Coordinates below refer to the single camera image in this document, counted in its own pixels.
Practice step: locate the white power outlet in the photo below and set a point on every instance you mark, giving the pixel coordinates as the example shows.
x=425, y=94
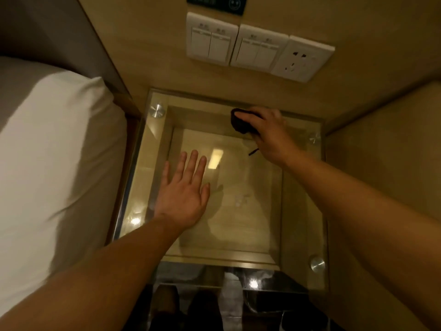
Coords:
x=301, y=59

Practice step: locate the person's left middle finger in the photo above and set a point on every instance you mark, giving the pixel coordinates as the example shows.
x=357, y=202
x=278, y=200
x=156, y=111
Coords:
x=192, y=165

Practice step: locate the black control panel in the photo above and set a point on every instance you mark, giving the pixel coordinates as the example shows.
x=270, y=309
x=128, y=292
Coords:
x=217, y=2

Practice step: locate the person's right fingers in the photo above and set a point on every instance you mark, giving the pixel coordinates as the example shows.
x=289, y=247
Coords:
x=256, y=115

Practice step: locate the person's left thumb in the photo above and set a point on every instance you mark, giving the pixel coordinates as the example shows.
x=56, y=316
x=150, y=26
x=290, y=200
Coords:
x=206, y=194

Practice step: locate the glass-top wooden nightstand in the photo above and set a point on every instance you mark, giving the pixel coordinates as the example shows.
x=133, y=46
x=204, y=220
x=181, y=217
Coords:
x=241, y=210

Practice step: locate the person's left forearm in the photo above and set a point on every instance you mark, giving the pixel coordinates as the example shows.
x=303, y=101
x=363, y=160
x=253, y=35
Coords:
x=93, y=282

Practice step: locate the white pillow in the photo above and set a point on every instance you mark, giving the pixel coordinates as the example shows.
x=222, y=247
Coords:
x=51, y=175

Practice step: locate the person's left little finger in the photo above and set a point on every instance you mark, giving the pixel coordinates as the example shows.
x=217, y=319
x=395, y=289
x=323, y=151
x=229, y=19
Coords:
x=165, y=173

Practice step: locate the person's dark shoe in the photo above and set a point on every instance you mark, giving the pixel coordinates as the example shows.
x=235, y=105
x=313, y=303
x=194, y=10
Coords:
x=204, y=311
x=166, y=305

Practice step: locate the white double light switch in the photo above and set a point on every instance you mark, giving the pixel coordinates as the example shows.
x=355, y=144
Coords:
x=258, y=48
x=211, y=39

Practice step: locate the person's right hand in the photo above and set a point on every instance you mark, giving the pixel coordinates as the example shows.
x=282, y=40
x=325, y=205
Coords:
x=274, y=137

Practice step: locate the silver round glass fastener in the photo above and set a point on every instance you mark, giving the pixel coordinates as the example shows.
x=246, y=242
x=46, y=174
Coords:
x=314, y=138
x=317, y=264
x=157, y=110
x=135, y=220

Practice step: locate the black cleaning cloth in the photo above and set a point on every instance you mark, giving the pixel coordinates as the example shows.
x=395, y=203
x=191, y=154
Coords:
x=240, y=124

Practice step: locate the person's right forearm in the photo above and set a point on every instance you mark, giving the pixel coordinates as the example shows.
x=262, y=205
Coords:
x=365, y=217

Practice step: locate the person's left hand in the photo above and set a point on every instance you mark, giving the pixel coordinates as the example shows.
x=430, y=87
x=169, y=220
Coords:
x=181, y=199

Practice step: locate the grey upholstered headboard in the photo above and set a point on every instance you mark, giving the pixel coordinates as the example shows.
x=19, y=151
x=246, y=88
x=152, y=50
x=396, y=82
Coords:
x=58, y=34

